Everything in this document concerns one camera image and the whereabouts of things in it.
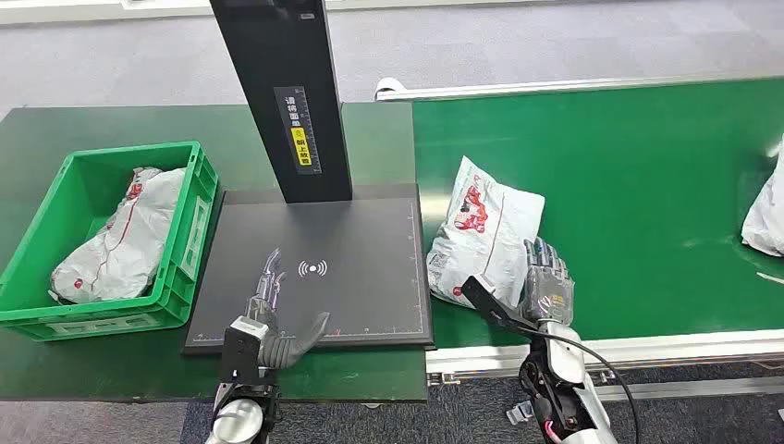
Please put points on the grey courier bag package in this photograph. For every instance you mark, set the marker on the grey courier bag package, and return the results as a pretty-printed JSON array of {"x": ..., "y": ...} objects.
[
  {"x": 135, "y": 233},
  {"x": 769, "y": 220},
  {"x": 484, "y": 245}
]

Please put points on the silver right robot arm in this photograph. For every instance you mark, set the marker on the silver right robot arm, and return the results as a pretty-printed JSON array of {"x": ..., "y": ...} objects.
[{"x": 566, "y": 361}]

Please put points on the aluminium conveyor frame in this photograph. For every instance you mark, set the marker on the aluminium conveyor frame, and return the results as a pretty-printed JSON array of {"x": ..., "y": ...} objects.
[{"x": 674, "y": 349}]

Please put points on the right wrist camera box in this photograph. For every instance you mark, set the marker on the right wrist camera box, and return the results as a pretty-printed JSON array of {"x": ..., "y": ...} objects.
[{"x": 490, "y": 303}]

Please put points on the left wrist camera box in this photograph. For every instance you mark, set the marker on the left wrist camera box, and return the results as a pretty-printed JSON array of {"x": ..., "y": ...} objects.
[{"x": 239, "y": 355}]

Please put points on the black yellow label sticker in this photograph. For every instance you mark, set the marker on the black yellow label sticker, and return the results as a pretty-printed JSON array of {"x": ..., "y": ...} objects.
[{"x": 298, "y": 147}]

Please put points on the white paper strip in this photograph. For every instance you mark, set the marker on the white paper strip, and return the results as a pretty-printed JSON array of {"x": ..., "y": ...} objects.
[{"x": 770, "y": 278}]

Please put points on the black scanner column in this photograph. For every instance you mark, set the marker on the black scanner column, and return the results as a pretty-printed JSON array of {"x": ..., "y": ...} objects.
[{"x": 263, "y": 61}]

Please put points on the black scanner base platform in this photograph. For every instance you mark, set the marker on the black scanner base platform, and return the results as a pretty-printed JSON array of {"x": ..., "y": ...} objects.
[{"x": 367, "y": 245}]

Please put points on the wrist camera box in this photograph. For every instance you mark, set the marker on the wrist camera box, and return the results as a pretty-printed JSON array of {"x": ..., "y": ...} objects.
[
  {"x": 239, "y": 355},
  {"x": 490, "y": 303}
]

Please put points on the dark green table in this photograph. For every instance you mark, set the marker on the dark green table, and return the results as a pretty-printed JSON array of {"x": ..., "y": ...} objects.
[{"x": 61, "y": 122}]

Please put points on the green conveyor belt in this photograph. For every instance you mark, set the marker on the green conveyor belt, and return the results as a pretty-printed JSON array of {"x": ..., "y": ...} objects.
[{"x": 643, "y": 184}]

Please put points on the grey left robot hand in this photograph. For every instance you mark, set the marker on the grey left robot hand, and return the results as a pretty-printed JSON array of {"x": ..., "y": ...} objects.
[{"x": 275, "y": 294}]

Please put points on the green plastic crate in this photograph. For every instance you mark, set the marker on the green plastic crate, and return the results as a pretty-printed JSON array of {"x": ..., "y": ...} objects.
[{"x": 92, "y": 184}]

